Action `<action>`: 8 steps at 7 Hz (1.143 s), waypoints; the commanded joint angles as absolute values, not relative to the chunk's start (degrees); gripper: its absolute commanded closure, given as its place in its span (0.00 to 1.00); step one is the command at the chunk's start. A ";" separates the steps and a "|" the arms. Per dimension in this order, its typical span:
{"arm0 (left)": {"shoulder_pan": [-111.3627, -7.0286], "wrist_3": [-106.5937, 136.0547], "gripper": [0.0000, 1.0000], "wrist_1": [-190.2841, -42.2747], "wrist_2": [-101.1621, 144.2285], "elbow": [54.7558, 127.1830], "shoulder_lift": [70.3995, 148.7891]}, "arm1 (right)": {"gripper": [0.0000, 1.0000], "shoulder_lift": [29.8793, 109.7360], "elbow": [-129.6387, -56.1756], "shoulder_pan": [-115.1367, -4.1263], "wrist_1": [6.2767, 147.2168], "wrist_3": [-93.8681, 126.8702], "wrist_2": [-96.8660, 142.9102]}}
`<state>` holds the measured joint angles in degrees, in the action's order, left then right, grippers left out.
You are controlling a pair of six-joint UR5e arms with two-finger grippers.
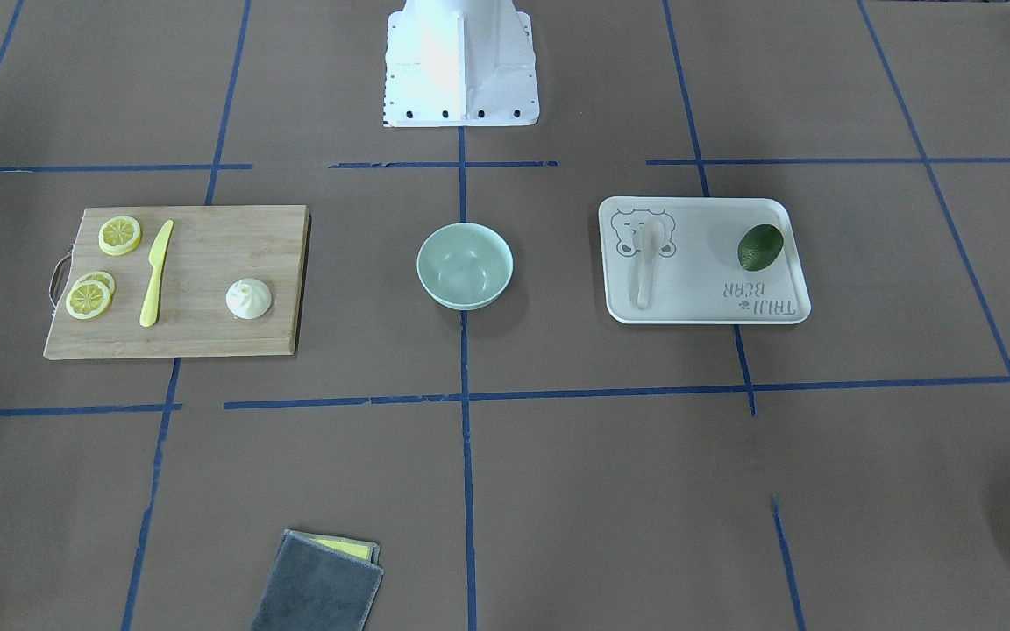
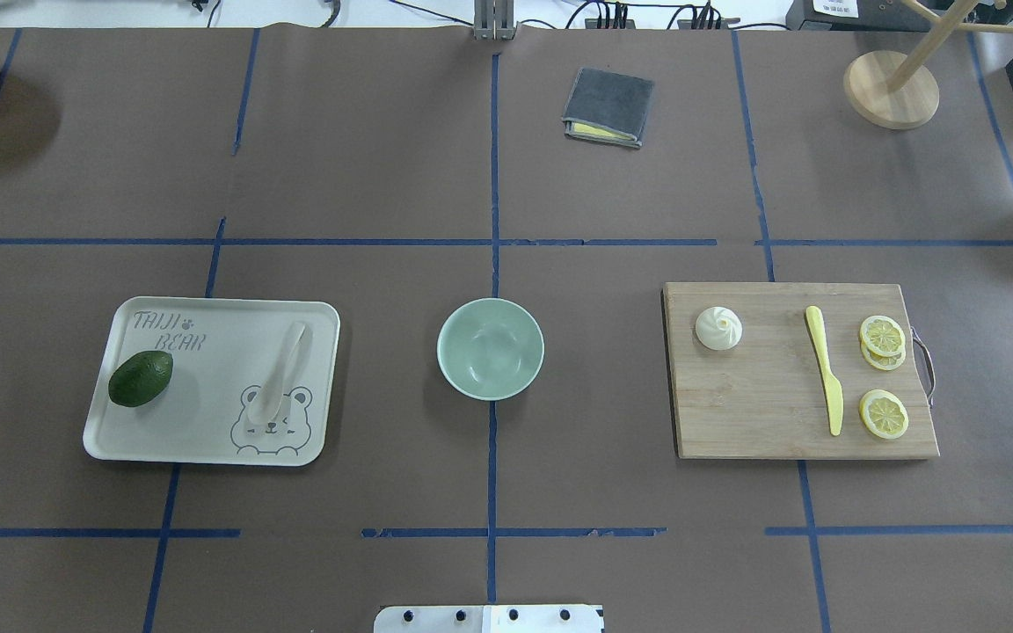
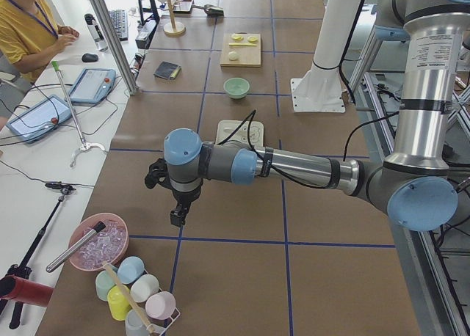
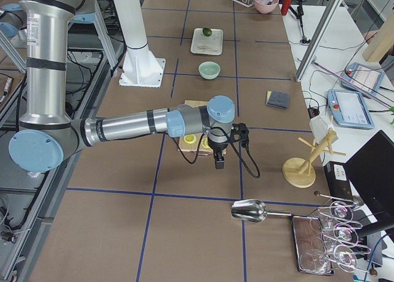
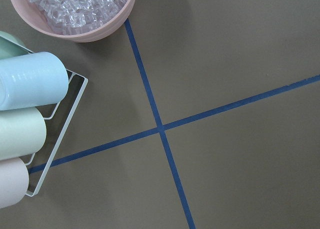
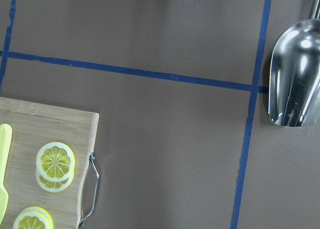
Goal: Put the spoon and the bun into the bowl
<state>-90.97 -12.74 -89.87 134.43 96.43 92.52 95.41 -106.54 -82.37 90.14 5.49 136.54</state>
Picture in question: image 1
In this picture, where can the white ceramic spoon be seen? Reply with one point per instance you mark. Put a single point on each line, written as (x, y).
(652, 239)

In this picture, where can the white steamed bun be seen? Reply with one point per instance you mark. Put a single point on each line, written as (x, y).
(248, 298)

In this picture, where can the light green bowl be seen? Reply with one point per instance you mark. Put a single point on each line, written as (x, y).
(464, 266)

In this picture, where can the white bear tray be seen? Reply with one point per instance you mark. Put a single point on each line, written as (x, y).
(698, 279)

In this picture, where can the yellow sponge cloth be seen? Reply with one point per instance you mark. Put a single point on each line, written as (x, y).
(367, 551)

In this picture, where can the bamboo cutting board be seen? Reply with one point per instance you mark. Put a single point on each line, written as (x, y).
(211, 247)

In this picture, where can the yellow plastic knife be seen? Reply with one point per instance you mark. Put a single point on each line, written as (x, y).
(150, 307)

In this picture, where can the lemon slice top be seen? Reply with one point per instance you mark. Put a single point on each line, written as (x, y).
(119, 235)

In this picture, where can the lemon slice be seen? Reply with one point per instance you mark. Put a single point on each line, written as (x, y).
(99, 276)
(119, 235)
(88, 299)

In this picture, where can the lemon slice lower back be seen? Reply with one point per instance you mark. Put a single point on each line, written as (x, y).
(99, 276)

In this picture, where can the lemon slice lower front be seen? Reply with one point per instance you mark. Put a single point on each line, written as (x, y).
(88, 299)

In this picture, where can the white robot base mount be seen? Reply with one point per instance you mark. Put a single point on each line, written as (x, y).
(460, 64)

